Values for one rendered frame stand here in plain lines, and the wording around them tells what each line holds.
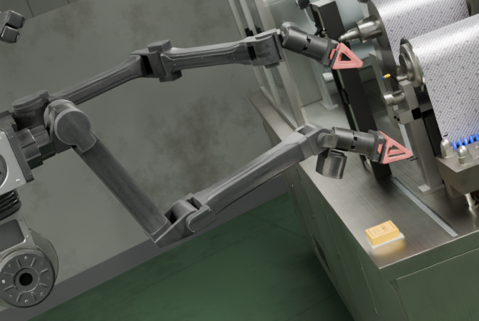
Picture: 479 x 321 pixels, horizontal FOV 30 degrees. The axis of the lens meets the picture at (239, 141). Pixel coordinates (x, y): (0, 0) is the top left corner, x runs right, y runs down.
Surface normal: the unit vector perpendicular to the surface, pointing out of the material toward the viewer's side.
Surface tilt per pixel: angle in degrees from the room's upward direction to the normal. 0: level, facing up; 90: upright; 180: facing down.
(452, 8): 92
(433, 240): 0
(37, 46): 90
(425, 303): 90
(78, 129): 101
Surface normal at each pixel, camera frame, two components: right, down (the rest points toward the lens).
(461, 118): 0.11, 0.21
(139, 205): 0.40, 0.30
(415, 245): -0.33, -0.91
